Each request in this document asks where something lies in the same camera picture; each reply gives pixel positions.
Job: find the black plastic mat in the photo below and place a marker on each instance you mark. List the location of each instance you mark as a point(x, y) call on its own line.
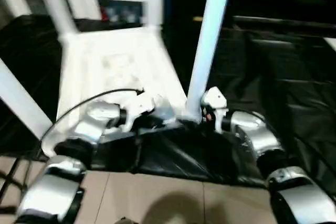
point(275, 90)

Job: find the red item behind glass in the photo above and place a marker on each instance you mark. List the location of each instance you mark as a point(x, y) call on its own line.
point(104, 15)

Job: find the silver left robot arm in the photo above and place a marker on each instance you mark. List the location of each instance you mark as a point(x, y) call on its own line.
point(86, 127)

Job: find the white plastic table top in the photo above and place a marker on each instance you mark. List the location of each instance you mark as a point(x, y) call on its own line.
point(118, 58)

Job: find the long black rail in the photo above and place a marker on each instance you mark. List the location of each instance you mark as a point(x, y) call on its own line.
point(275, 22)

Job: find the black metal frame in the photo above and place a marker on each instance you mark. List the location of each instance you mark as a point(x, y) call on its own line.
point(13, 179)

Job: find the white flat board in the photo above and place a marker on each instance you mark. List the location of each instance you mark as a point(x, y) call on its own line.
point(331, 43)

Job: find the small brown tag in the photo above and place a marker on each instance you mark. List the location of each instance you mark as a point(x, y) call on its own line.
point(198, 19)

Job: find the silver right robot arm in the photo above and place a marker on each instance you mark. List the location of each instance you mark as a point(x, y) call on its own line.
point(257, 137)

